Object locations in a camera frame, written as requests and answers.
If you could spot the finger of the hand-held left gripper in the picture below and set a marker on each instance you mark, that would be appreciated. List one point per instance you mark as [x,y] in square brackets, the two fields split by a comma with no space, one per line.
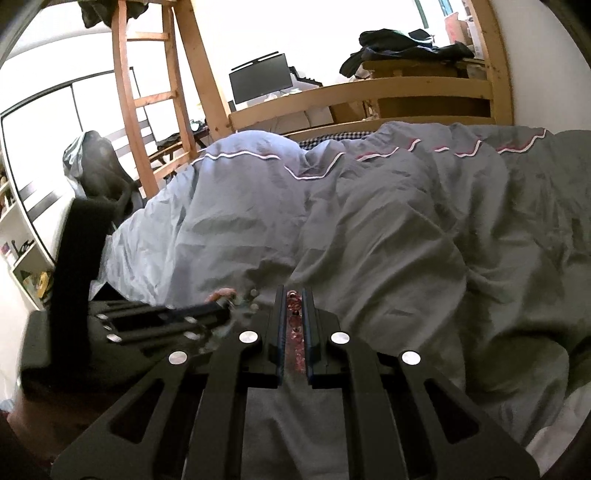
[161,333]
[203,310]

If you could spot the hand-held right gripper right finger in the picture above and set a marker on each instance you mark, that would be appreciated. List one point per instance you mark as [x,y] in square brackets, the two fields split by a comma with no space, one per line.
[308,341]

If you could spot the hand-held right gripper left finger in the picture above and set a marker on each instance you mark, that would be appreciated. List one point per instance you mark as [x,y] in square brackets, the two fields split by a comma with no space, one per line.
[279,332]

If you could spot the person's left forearm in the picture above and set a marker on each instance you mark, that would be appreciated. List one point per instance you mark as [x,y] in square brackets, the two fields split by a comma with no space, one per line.
[32,424]

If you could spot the yellow toy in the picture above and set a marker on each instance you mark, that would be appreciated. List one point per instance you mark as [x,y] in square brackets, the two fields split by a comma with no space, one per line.
[41,282]

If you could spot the white bookshelf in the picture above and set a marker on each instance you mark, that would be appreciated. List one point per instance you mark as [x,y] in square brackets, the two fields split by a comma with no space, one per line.
[23,267]

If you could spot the black office chair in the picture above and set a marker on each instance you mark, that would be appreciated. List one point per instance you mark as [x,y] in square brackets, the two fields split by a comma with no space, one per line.
[99,170]

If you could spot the white sliding door wardrobe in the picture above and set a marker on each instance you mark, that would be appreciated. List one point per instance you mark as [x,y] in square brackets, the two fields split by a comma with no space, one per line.
[41,138]

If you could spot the grey white striped duvet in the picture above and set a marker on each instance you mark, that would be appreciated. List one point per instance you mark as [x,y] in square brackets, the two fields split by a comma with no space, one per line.
[369,230]

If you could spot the wooden folding table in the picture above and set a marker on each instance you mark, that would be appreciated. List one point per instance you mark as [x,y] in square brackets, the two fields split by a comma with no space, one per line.
[178,145]

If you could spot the wooden ladder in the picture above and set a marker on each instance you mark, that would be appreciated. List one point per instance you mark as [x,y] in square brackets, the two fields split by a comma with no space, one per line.
[127,92]

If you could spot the checkered bed sheet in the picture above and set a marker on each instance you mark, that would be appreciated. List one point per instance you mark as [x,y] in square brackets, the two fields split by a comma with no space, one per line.
[332,135]

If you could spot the black computer monitor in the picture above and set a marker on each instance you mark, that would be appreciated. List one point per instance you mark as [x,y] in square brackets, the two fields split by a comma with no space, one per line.
[261,78]

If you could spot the dark hanging clothes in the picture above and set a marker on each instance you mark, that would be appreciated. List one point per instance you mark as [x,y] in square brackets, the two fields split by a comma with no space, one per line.
[111,11]

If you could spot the pile of black clothes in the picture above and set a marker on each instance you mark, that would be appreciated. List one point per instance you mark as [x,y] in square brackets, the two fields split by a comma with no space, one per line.
[397,41]

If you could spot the pink box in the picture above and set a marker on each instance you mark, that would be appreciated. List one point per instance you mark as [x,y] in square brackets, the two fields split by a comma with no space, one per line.
[455,27]

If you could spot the window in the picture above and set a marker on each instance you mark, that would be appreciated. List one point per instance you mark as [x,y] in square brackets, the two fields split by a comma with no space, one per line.
[434,11]

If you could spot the wooden bunk bed frame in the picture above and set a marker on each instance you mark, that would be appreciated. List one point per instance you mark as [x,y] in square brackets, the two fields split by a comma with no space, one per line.
[369,90]

